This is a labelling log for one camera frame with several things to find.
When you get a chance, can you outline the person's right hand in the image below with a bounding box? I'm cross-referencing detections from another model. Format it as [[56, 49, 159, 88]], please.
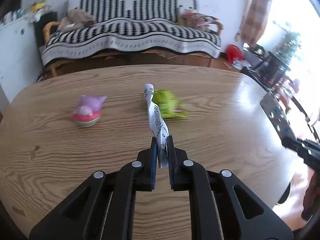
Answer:
[[301, 170, 320, 221]]

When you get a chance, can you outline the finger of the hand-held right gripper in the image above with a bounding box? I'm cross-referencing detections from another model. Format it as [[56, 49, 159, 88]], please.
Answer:
[[282, 137, 313, 161]]

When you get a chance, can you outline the pink blurred object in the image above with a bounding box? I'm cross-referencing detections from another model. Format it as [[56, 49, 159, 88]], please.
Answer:
[[274, 78, 301, 113]]

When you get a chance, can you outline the dark side cabinet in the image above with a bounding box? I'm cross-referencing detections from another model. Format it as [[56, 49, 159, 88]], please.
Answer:
[[34, 12, 58, 49]]

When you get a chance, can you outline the checked curtain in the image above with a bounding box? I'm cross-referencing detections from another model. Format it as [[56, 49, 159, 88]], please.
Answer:
[[241, 0, 276, 45]]

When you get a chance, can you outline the yellow-green snack packet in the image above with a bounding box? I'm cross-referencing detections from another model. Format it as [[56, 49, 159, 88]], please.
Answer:
[[152, 89, 188, 120]]

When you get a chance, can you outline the purple toy figure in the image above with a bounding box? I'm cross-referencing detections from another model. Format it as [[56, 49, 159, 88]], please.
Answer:
[[72, 94, 108, 128]]

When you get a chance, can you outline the white printed paper wrapper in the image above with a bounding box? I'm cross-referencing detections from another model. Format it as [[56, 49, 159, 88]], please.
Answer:
[[143, 83, 171, 170]]

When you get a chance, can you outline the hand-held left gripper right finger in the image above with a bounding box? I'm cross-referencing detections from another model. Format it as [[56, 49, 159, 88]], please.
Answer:
[[166, 135, 294, 240]]

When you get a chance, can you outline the black bin with yellow rim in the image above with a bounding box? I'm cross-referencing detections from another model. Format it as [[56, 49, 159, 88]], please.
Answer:
[[276, 182, 292, 206]]

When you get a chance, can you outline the rattan sofa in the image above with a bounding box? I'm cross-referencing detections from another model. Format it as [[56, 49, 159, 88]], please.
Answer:
[[40, 0, 225, 77]]

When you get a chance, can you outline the red bag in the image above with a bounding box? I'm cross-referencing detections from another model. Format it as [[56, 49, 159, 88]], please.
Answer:
[[225, 44, 245, 63]]

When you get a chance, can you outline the floral cushion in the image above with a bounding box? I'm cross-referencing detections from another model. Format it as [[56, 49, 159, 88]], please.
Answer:
[[179, 8, 221, 32]]

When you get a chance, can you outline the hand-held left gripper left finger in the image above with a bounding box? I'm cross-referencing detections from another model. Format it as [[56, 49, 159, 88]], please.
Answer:
[[29, 137, 158, 240]]

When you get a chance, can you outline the green potted plant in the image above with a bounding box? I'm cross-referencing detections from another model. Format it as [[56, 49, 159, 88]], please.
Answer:
[[273, 31, 302, 61]]

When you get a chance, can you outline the brown stuffed toy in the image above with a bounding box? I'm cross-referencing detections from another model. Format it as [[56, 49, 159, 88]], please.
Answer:
[[58, 8, 96, 33]]

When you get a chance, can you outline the silver foil packet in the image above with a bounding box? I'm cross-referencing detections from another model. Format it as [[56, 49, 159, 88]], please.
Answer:
[[259, 91, 296, 146]]

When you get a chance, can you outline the yellow toy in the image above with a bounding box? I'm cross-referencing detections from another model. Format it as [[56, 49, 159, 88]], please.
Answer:
[[29, 1, 47, 13]]

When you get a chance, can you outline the black tv stand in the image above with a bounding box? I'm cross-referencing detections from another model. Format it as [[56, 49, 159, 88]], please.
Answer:
[[241, 43, 293, 91]]

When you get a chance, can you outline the white cabinet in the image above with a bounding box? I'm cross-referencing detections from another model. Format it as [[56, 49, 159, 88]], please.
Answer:
[[0, 17, 43, 103]]

